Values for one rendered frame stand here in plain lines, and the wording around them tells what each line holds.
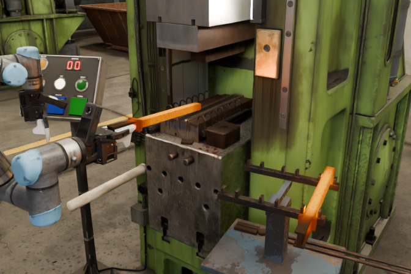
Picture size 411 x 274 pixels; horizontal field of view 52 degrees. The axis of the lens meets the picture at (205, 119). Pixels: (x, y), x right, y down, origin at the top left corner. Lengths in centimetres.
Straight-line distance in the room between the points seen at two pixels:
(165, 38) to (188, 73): 36
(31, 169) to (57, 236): 184
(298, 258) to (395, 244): 146
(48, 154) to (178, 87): 97
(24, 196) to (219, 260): 64
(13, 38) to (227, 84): 457
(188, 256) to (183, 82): 76
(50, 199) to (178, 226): 84
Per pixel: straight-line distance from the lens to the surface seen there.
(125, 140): 121
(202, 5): 152
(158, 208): 186
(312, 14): 148
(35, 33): 641
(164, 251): 197
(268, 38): 153
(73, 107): 187
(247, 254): 146
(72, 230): 287
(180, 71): 190
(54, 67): 196
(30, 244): 283
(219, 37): 166
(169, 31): 162
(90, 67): 189
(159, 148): 172
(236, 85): 206
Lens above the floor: 156
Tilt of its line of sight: 20 degrees down
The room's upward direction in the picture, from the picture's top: straight up
